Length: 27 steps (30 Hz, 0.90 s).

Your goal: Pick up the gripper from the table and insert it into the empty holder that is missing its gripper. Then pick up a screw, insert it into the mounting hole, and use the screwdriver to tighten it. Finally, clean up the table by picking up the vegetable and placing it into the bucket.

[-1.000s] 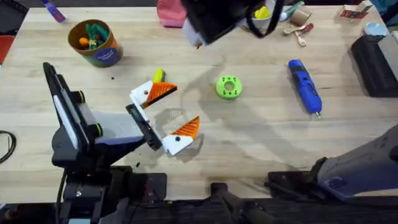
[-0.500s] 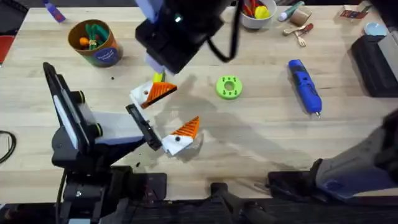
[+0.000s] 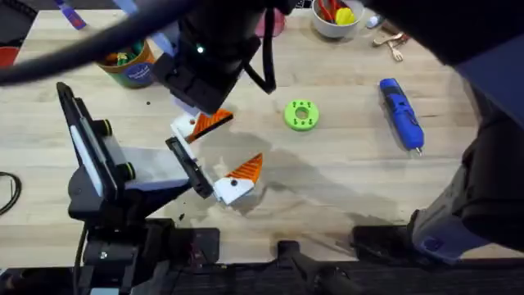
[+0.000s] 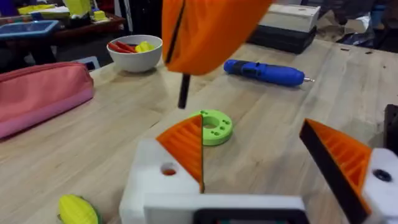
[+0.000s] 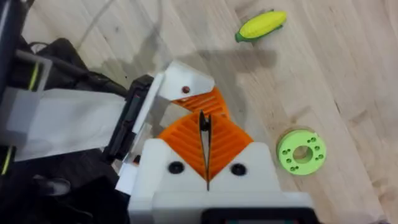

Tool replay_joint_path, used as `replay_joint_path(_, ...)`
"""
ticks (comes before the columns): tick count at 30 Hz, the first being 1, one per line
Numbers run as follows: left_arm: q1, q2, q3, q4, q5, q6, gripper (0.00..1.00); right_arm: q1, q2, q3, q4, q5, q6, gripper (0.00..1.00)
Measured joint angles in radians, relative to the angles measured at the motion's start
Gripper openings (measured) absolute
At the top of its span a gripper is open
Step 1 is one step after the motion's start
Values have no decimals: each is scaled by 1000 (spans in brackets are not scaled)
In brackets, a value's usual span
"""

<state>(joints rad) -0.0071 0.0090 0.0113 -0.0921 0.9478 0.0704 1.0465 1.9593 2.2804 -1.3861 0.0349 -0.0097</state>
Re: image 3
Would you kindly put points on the dark pink round dish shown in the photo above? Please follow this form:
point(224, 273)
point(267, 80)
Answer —
point(274, 22)

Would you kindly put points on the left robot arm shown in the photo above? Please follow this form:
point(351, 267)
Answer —
point(94, 205)

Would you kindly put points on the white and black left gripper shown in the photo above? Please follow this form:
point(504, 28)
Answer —
point(155, 168)

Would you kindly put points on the green disc with holes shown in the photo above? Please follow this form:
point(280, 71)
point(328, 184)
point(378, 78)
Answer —
point(301, 115)

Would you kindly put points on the orange ribbed wedge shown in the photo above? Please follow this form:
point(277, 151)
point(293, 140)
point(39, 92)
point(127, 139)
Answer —
point(210, 123)

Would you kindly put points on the red round container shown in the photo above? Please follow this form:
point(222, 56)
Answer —
point(8, 56)

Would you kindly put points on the black rail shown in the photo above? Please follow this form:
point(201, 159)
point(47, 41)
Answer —
point(368, 280)

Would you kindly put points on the paper tub with toys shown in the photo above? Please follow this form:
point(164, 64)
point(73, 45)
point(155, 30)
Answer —
point(131, 67)

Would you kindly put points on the blue and purple tool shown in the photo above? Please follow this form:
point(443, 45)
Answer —
point(71, 15)

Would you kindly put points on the small white and blue item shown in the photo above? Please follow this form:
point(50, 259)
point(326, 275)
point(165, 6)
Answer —
point(374, 21)

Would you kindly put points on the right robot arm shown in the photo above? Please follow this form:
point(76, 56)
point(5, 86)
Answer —
point(491, 184)

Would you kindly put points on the white bowl with toys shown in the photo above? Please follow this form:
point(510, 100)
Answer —
point(337, 20)

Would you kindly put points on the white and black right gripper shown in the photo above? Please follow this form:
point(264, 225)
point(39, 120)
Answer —
point(213, 49)

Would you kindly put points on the blue electric screwdriver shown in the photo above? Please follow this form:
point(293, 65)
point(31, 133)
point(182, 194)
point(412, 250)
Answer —
point(400, 112)

